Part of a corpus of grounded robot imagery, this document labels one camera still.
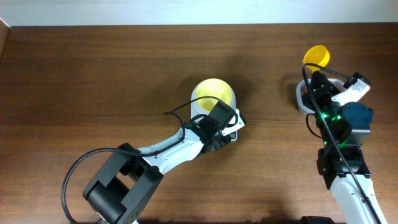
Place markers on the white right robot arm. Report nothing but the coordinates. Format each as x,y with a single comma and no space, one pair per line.
344,124

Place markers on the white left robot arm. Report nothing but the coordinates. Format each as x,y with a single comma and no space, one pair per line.
123,186

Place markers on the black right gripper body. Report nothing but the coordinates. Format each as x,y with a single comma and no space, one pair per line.
319,89

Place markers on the clear container of red beans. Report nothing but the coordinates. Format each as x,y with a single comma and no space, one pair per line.
300,92

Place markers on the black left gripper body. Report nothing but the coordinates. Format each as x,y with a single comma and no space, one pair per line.
219,142

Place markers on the white digital kitchen scale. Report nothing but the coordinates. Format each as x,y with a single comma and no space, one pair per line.
216,98

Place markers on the orange plastic measuring scoop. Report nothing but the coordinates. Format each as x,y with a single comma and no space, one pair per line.
318,55

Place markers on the yellow plastic bowl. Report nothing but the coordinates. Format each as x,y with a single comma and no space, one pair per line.
213,87

